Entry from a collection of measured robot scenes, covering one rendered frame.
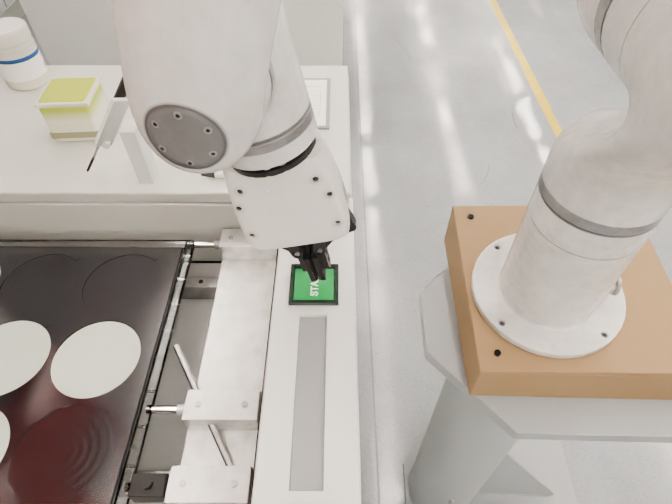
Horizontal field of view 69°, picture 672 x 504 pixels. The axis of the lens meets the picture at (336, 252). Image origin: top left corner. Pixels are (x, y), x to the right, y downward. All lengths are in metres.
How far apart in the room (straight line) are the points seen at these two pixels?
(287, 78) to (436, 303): 0.46
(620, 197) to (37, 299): 0.67
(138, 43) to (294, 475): 0.36
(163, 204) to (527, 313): 0.50
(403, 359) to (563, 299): 1.06
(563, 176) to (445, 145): 1.93
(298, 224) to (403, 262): 1.42
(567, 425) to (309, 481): 0.35
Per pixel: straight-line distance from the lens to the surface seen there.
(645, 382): 0.71
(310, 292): 0.55
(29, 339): 0.70
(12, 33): 0.98
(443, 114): 2.63
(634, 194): 0.48
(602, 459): 1.66
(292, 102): 0.37
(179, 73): 0.27
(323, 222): 0.45
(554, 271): 0.57
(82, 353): 0.66
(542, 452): 1.58
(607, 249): 0.54
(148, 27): 0.27
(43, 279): 0.75
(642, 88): 0.40
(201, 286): 0.73
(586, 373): 0.66
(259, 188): 0.42
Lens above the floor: 1.41
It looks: 49 degrees down
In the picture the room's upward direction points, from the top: straight up
